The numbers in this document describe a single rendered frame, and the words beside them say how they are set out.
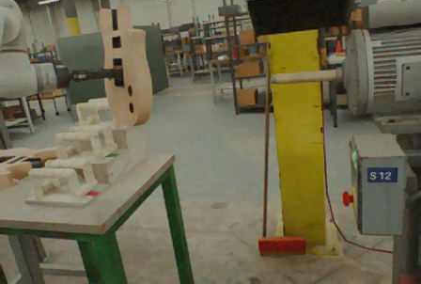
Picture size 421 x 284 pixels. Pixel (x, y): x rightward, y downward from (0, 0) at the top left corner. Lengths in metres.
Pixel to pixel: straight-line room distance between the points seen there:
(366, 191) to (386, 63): 0.36
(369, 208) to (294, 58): 1.26
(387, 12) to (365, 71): 0.17
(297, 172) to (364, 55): 1.28
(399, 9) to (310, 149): 1.23
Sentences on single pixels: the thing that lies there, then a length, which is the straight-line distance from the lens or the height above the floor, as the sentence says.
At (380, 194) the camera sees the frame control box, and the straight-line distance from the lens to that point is 0.85.
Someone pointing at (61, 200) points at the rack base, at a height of 0.94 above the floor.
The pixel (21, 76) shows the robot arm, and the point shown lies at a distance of 1.12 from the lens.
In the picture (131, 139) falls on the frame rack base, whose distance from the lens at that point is 1.43.
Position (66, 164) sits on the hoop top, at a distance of 1.32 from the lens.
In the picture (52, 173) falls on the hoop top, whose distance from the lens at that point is 1.26.
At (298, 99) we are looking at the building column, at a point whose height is 1.00.
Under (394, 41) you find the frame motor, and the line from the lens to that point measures 1.04.
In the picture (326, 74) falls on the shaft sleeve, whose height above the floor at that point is 1.25.
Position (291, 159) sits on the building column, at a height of 0.63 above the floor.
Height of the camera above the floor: 1.42
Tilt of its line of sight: 16 degrees down
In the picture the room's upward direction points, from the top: 8 degrees counter-clockwise
